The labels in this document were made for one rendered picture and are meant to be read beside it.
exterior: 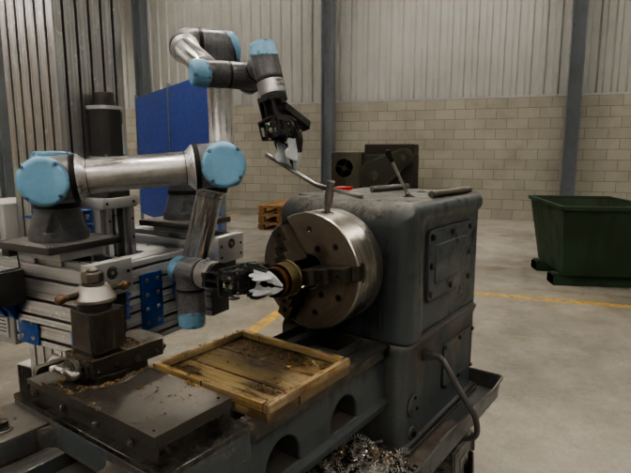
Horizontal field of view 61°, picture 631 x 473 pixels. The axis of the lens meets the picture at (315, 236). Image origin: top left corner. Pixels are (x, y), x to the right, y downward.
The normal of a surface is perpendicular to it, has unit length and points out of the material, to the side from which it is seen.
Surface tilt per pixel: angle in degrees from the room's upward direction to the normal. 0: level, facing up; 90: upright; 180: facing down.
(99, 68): 90
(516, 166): 90
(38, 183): 91
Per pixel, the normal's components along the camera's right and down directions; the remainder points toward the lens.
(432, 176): -0.35, 0.15
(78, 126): 0.88, 0.07
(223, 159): 0.43, 0.14
